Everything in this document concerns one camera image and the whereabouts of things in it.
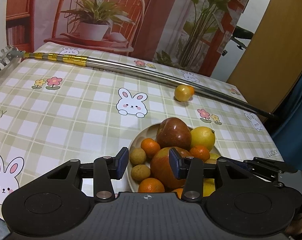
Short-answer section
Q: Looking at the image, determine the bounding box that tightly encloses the small yellow fruit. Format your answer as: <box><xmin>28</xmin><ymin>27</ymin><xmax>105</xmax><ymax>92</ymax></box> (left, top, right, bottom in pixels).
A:
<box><xmin>204</xmin><ymin>153</ymin><xmax>221</xmax><ymax>164</ymax></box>
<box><xmin>174</xmin><ymin>85</ymin><xmax>191</xmax><ymax>102</ymax></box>

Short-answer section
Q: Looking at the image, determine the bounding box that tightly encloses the printed room backdrop cloth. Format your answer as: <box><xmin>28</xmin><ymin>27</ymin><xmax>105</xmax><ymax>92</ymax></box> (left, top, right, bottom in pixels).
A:
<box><xmin>5</xmin><ymin>0</ymin><xmax>256</xmax><ymax>78</ymax></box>

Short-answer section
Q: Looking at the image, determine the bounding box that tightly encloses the checked bunny tablecloth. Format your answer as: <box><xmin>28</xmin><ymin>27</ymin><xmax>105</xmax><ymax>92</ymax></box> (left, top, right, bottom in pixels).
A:
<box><xmin>0</xmin><ymin>42</ymin><xmax>285</xmax><ymax>220</ymax></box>

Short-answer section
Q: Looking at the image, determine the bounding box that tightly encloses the cream plate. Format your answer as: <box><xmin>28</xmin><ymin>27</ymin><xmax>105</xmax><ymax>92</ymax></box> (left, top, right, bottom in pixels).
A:
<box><xmin>128</xmin><ymin>122</ymin><xmax>221</xmax><ymax>198</ymax></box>

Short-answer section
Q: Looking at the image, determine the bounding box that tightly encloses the brown longan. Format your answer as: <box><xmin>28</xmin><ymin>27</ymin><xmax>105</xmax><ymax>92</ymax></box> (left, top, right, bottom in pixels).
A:
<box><xmin>129</xmin><ymin>148</ymin><xmax>147</xmax><ymax>166</ymax></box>
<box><xmin>131</xmin><ymin>164</ymin><xmax>151</xmax><ymax>182</ymax></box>

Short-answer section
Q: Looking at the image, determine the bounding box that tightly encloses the wooden board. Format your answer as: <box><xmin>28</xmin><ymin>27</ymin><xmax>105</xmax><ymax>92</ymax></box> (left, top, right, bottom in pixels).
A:
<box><xmin>226</xmin><ymin>0</ymin><xmax>302</xmax><ymax>114</ymax></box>

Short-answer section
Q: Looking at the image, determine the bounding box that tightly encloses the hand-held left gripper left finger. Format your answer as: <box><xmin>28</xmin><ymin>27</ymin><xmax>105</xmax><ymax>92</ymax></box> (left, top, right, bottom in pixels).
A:
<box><xmin>46</xmin><ymin>147</ymin><xmax>129</xmax><ymax>202</ymax></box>

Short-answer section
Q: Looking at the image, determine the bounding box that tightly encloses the teal cloth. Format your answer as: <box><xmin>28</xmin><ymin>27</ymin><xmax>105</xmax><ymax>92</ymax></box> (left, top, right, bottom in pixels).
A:
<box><xmin>262</xmin><ymin>60</ymin><xmax>302</xmax><ymax>170</ymax></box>

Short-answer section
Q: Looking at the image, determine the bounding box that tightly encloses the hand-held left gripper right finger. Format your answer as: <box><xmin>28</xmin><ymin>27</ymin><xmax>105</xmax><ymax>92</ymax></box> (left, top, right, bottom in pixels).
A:
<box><xmin>169</xmin><ymin>147</ymin><xmax>256</xmax><ymax>202</ymax></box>

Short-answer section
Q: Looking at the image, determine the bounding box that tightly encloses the orange-red apple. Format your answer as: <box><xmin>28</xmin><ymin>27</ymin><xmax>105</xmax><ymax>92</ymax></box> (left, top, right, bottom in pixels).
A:
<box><xmin>150</xmin><ymin>147</ymin><xmax>191</xmax><ymax>189</ymax></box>

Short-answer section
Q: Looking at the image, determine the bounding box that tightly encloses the yellow lemon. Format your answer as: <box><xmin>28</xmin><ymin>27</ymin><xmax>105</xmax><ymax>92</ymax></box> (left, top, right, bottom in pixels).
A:
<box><xmin>190</xmin><ymin>126</ymin><xmax>216</xmax><ymax>152</ymax></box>
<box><xmin>203</xmin><ymin>179</ymin><xmax>216</xmax><ymax>197</ymax></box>

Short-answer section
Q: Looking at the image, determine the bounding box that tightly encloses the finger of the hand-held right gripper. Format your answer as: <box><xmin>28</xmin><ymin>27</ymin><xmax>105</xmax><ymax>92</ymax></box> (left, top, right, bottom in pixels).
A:
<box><xmin>229</xmin><ymin>157</ymin><xmax>298</xmax><ymax>188</ymax></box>

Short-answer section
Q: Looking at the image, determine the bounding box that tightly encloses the telescopic metal rake pole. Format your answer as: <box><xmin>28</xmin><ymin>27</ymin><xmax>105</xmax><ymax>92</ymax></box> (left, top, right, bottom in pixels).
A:
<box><xmin>0</xmin><ymin>44</ymin><xmax>275</xmax><ymax>117</ymax></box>

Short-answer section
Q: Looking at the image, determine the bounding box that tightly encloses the dark red apple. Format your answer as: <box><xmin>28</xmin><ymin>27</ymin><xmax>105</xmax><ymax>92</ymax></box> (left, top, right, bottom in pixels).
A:
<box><xmin>156</xmin><ymin>117</ymin><xmax>192</xmax><ymax>150</ymax></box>

